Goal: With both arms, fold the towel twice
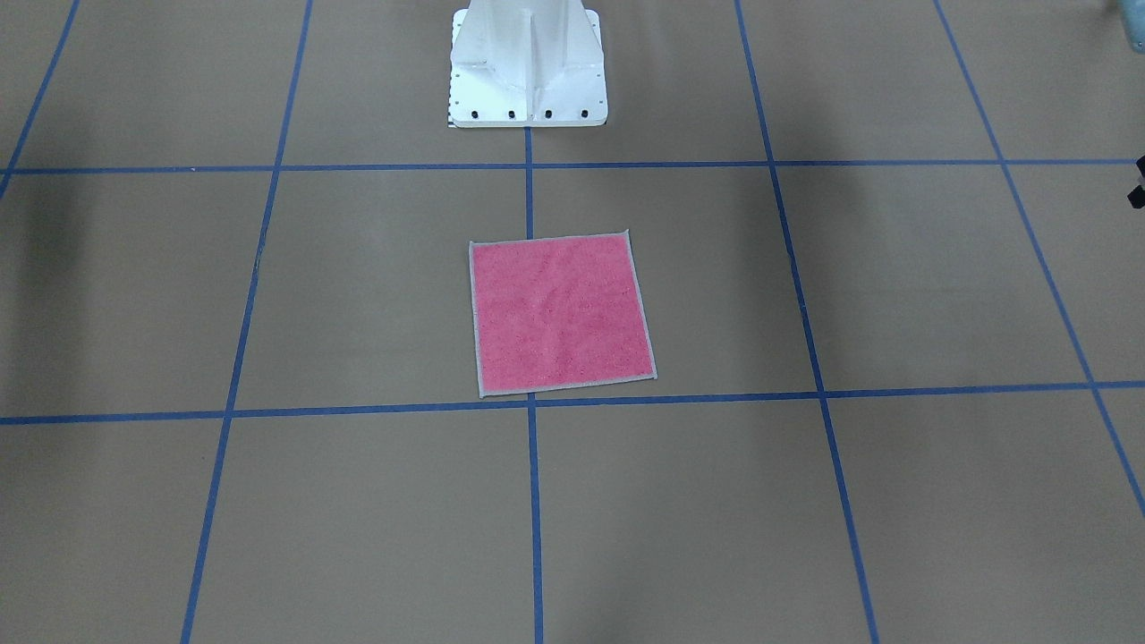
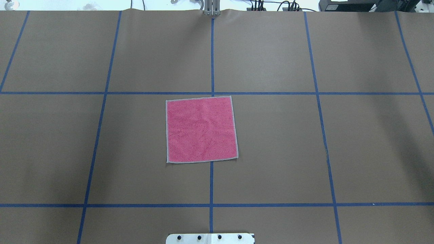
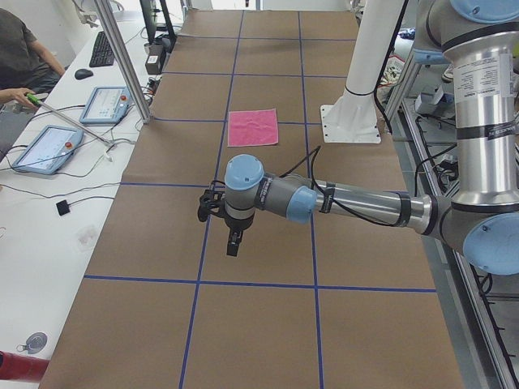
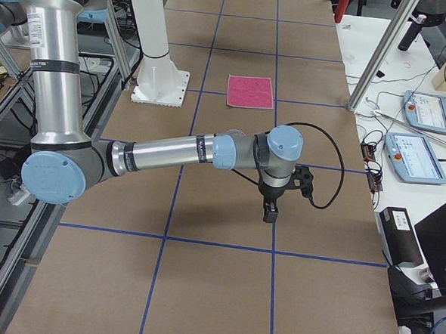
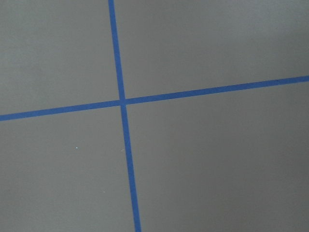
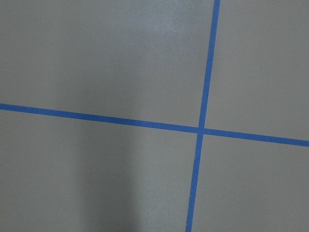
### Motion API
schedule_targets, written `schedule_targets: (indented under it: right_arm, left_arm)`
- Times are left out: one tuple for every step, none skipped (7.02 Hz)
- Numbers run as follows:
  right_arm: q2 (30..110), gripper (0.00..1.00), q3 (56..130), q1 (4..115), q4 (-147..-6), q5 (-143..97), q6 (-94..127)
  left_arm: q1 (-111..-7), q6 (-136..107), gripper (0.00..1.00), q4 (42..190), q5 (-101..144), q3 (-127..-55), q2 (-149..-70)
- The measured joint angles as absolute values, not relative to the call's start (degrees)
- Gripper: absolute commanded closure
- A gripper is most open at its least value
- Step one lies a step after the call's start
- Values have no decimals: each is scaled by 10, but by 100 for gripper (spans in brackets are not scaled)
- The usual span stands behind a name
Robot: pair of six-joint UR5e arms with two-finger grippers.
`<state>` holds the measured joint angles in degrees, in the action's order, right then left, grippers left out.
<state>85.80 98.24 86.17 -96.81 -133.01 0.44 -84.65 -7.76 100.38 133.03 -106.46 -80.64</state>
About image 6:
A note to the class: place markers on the blue tape line lengthwise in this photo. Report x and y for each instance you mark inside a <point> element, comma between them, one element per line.
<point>202,116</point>

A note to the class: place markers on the blue tape line crosswise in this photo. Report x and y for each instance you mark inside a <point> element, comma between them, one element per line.
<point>153,125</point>

